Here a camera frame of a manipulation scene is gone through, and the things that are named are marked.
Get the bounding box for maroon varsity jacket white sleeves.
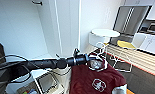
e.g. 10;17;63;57
68;64;128;94

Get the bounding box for grey drawer basket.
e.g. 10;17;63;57
36;72;66;94

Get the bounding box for white inner cabinet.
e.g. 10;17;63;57
30;68;73;94

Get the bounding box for stainless steel refrigerator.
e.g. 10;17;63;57
112;4;153;36

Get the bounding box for small bottle blue label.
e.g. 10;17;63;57
28;88;37;94

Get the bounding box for white kitchen counter cabinets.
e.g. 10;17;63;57
132;31;155;56

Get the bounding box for white wardrobe body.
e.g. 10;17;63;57
0;0;83;94

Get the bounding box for black microwave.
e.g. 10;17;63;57
146;23;155;34

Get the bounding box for black wardrobe hook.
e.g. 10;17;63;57
30;0;44;6

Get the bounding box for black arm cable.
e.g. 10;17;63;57
0;53;35;94

